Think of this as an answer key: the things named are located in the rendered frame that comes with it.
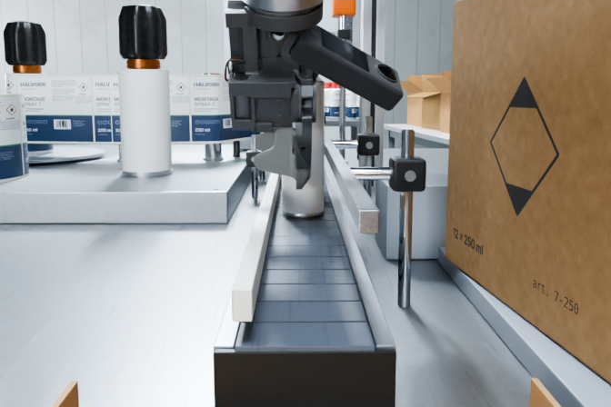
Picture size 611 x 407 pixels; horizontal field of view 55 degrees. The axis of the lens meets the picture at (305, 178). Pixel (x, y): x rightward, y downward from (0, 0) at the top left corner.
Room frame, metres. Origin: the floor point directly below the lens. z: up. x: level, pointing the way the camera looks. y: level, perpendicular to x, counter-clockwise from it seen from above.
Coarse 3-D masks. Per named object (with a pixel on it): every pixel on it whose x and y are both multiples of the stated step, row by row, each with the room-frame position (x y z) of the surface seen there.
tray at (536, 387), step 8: (72, 384) 0.30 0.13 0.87; (536, 384) 0.30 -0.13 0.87; (64, 392) 0.29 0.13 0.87; (72, 392) 0.30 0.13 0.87; (536, 392) 0.30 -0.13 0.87; (544, 392) 0.29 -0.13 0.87; (56, 400) 0.29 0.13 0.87; (64, 400) 0.29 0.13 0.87; (72, 400) 0.30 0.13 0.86; (536, 400) 0.30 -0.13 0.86; (544, 400) 0.29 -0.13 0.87; (552, 400) 0.29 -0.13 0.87
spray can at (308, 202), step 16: (320, 80) 0.70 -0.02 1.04; (320, 96) 0.69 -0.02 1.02; (320, 112) 0.69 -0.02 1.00; (320, 128) 0.69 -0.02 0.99; (320, 144) 0.69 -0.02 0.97; (320, 160) 0.69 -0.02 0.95; (288, 176) 0.69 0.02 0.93; (320, 176) 0.69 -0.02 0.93; (288, 192) 0.69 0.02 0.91; (304, 192) 0.68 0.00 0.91; (320, 192) 0.69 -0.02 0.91; (288, 208) 0.69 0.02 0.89; (304, 208) 0.68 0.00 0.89; (320, 208) 0.69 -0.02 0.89
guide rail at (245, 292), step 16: (272, 176) 0.79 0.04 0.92; (272, 192) 0.67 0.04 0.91; (272, 208) 0.60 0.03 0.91; (256, 224) 0.50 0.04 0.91; (256, 240) 0.44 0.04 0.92; (256, 256) 0.40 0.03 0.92; (240, 272) 0.36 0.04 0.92; (256, 272) 0.37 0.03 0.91; (240, 288) 0.33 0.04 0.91; (256, 288) 0.37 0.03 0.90; (240, 304) 0.33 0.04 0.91; (240, 320) 0.33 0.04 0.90
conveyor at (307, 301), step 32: (288, 224) 0.65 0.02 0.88; (320, 224) 0.65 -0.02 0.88; (288, 256) 0.52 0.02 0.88; (320, 256) 0.52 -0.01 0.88; (288, 288) 0.43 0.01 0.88; (320, 288) 0.43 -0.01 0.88; (352, 288) 0.43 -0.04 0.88; (256, 320) 0.37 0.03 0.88; (288, 320) 0.37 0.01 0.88; (320, 320) 0.37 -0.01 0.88; (352, 320) 0.37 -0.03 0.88
